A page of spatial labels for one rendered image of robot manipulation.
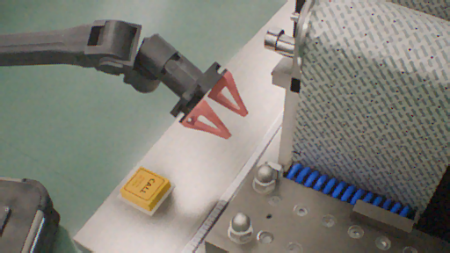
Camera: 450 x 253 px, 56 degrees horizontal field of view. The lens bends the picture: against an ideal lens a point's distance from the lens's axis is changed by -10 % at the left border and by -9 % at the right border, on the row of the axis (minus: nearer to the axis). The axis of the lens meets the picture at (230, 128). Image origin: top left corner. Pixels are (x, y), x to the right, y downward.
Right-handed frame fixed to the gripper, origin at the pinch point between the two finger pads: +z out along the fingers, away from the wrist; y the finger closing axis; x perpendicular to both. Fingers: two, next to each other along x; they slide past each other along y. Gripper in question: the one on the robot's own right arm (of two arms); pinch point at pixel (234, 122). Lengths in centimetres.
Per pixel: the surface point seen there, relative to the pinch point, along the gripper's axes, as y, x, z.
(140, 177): 9.2, -19.3, -6.0
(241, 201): 11.8, 1.4, 7.9
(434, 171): 0.7, 22.3, 24.8
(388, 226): 6.8, 13.9, 26.0
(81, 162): -38, -143, -33
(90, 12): -145, -190, -112
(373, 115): 0.7, 21.6, 12.3
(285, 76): -6.7, 9.1, 1.1
